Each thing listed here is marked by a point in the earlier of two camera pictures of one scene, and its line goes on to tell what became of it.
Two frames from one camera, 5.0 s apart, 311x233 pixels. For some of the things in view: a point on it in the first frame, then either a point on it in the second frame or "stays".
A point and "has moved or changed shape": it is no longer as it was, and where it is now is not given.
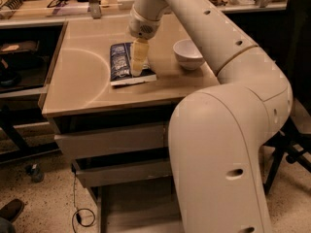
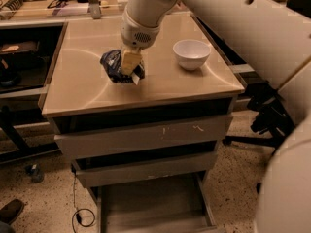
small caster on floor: [36, 172] stays
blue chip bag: [120, 70] has moved or changed shape
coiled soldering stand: [9, 8] stays
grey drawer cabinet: [117, 136] stays
